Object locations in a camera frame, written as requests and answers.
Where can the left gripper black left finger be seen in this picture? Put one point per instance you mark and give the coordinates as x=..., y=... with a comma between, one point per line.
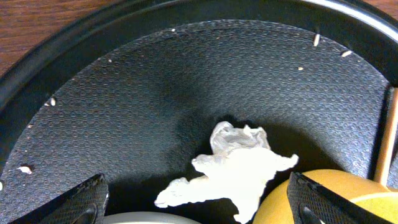
x=84, y=204

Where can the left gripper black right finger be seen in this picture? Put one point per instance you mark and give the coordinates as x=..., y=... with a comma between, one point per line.
x=313, y=203

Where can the small white tissue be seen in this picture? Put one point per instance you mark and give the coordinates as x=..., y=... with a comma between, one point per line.
x=239, y=169

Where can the grey plate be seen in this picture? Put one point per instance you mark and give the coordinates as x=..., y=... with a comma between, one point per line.
x=146, y=218

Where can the yellow-green bowl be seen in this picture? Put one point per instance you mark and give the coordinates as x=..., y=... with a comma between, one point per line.
x=365, y=193

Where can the wooden chopstick left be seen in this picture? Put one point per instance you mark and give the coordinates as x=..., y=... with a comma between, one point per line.
x=387, y=145

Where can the round black serving tray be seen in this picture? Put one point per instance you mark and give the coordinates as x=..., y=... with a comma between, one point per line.
x=134, y=90

